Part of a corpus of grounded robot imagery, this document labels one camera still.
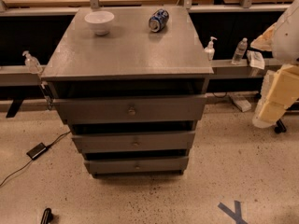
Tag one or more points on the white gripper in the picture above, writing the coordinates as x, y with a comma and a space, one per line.
287, 37

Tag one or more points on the grey bottom drawer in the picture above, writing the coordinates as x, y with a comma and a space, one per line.
137, 165

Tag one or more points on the grey drawer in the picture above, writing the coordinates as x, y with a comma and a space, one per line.
130, 109
125, 142
137, 165

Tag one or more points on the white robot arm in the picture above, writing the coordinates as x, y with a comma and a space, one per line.
282, 38

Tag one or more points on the grey top drawer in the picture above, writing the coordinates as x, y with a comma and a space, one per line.
130, 109

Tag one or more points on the grey middle drawer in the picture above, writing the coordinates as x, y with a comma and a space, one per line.
125, 142

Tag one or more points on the grey drawer cabinet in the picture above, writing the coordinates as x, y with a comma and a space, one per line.
129, 61

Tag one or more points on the black wheeled stand leg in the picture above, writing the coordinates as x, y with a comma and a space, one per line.
280, 128

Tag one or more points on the crumpled white plastic bag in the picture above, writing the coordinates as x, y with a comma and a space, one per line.
255, 59

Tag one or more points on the white power strip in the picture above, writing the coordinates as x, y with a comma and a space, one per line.
240, 102

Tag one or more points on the clear plastic water bottle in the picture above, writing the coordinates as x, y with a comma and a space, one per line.
240, 51

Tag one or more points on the right white pump bottle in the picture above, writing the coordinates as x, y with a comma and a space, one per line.
209, 49

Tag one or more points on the blue tape cross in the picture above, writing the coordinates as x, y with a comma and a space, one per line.
235, 215

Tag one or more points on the blue soda can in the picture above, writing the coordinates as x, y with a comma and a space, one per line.
158, 20

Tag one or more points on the white ceramic bowl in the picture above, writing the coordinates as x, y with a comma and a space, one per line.
100, 22

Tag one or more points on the left clear pump bottle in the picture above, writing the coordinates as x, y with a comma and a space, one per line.
32, 63

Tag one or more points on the black power adapter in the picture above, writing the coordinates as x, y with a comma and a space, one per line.
36, 151

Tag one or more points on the black object on floor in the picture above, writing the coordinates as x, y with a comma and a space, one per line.
47, 217

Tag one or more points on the grey metal rail shelf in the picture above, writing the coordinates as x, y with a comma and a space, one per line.
19, 76

